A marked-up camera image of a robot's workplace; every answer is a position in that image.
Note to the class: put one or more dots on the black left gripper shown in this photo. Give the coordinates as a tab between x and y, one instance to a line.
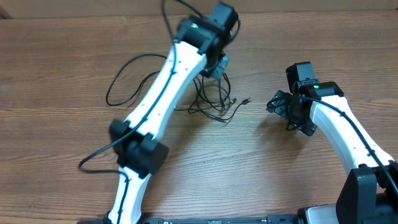
217	73

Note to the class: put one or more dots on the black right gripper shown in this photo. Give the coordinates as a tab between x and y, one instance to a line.
278	104

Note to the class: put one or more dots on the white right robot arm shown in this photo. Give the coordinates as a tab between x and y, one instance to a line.
369	194

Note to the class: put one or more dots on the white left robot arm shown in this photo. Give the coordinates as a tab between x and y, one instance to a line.
197	49

